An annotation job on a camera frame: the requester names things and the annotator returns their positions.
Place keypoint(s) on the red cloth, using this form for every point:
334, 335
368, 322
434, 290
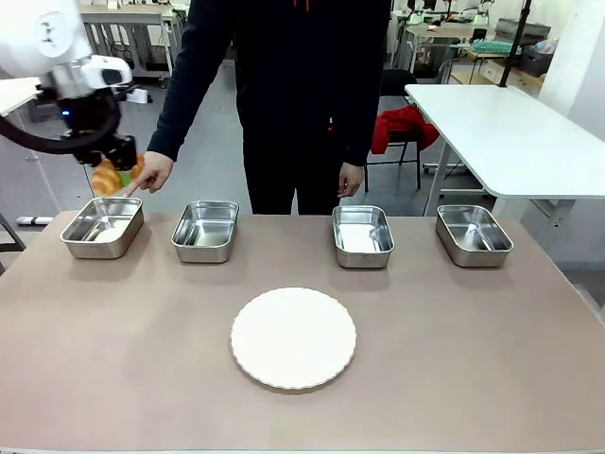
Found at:
402, 127

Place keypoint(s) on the white power strip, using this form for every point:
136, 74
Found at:
33, 220

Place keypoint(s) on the grey storage box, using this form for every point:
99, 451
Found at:
536, 61

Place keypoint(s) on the person in black clothing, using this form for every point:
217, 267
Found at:
302, 94

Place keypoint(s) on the white scalloped plate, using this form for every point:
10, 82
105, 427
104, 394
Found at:
293, 338

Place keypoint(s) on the green rack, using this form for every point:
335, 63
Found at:
496, 46

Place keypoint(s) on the small white table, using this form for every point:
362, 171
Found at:
14, 94

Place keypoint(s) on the grey background desk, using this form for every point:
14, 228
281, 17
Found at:
132, 19

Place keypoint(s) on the black stand pole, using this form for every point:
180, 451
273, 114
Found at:
513, 47

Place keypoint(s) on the background workbench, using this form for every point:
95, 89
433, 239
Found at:
439, 33

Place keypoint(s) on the person's left forearm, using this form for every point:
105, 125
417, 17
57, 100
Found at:
359, 132

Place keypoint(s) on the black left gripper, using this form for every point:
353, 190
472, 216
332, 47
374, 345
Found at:
90, 106

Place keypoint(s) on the person's left hand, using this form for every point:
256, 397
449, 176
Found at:
350, 182

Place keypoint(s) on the large white table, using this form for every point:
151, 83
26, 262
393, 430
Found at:
496, 127

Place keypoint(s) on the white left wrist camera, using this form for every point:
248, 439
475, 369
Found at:
101, 71

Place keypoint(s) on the golden croissant bread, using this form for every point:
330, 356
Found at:
106, 182

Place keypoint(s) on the person's right hand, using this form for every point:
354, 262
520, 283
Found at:
158, 170

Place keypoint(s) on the steel rectangular container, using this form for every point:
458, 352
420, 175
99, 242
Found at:
101, 227
208, 232
472, 234
361, 236

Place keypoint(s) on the person's right forearm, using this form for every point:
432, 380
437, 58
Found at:
179, 113

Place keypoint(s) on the black chair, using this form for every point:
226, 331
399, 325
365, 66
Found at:
397, 85

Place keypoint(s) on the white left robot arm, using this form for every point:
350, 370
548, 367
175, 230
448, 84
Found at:
28, 38

